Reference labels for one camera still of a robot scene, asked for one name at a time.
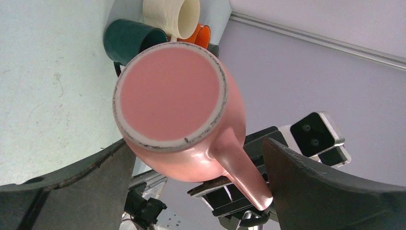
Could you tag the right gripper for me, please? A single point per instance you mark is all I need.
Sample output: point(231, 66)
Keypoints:
point(247, 190)

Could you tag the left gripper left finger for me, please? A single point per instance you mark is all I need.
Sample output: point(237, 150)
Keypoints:
point(87, 195)

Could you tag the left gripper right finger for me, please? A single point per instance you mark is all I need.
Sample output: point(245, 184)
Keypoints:
point(312, 196)

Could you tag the pink mug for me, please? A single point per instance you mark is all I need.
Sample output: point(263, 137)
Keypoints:
point(180, 111)

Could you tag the teal green mug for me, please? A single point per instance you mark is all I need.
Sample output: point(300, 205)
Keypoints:
point(124, 39)

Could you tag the dark green mug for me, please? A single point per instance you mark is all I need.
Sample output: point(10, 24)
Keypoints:
point(214, 49)

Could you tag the orange mug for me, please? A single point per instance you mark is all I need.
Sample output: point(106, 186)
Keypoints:
point(201, 36)

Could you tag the cream mug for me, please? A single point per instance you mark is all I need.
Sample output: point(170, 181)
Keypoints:
point(177, 18)

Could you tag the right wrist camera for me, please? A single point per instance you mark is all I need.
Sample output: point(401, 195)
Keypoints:
point(317, 137)

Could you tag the aluminium frame rail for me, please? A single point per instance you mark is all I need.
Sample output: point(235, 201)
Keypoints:
point(333, 44)

